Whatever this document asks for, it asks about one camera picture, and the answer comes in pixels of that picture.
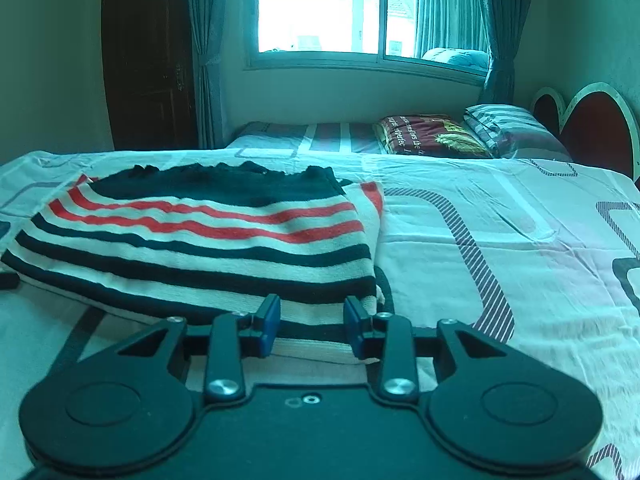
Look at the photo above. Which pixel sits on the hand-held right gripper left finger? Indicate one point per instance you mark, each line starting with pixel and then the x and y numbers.
pixel 267 327

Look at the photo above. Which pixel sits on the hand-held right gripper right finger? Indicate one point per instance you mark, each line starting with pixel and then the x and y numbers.
pixel 355 330

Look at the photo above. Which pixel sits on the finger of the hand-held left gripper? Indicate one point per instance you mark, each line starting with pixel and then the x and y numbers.
pixel 7 281

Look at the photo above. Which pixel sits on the striped knit sweater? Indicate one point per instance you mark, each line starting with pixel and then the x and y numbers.
pixel 200 240

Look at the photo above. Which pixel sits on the patterned white bed sheet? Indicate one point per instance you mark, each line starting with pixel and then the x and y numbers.
pixel 500 240

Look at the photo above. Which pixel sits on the red printed pillow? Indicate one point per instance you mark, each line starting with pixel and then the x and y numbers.
pixel 425 135

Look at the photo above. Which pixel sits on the grey striped pillow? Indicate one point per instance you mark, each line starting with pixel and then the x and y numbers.
pixel 515 132

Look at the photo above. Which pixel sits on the dark wooden door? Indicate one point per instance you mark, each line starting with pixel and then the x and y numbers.
pixel 145 55

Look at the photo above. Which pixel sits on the teal curtain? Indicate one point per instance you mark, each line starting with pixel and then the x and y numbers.
pixel 210 50
pixel 505 30

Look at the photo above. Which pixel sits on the bundled blue blanket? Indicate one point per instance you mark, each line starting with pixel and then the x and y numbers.
pixel 457 57

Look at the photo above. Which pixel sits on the red scalloped headboard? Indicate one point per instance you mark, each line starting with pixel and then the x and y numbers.
pixel 600 125

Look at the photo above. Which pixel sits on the sliding glass window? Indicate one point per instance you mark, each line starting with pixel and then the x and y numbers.
pixel 320 5

